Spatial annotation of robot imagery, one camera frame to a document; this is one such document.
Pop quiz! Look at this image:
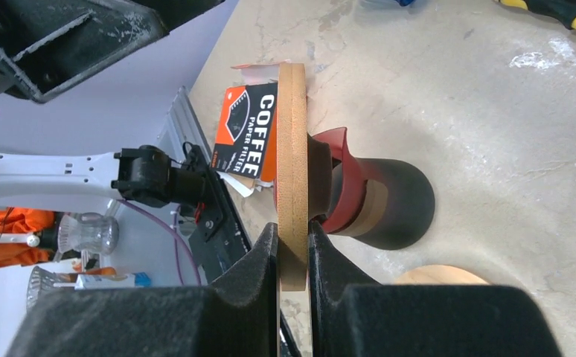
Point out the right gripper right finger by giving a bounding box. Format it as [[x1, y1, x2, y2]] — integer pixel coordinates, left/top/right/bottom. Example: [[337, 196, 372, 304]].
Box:
[[308, 222, 560, 356]]

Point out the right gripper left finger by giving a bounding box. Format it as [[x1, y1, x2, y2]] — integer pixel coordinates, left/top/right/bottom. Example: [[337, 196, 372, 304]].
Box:
[[7, 223, 279, 356]]

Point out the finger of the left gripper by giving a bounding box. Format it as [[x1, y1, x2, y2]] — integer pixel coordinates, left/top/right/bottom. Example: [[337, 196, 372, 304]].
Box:
[[0, 0, 168, 104]]

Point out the wooden dripper ring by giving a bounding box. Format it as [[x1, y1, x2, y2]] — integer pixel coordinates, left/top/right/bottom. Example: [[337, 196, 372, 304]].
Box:
[[394, 265, 491, 287], [275, 62, 310, 292]]

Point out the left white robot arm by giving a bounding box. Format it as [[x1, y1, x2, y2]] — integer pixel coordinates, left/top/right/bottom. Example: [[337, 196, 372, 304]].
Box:
[[0, 1, 217, 208]]

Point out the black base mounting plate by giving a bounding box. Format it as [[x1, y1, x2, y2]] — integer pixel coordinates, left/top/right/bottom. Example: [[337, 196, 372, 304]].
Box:
[[180, 142, 252, 283]]

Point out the clear glass jar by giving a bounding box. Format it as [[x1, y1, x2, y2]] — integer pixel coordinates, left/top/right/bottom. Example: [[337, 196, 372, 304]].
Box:
[[57, 213, 119, 255]]

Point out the orange cloth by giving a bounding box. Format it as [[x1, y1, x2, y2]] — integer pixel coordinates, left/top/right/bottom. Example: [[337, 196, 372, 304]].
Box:
[[0, 208, 56, 268]]

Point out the black yellow screwdriver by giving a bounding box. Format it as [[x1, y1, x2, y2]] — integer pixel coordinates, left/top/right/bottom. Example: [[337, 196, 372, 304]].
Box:
[[498, 0, 576, 30]]

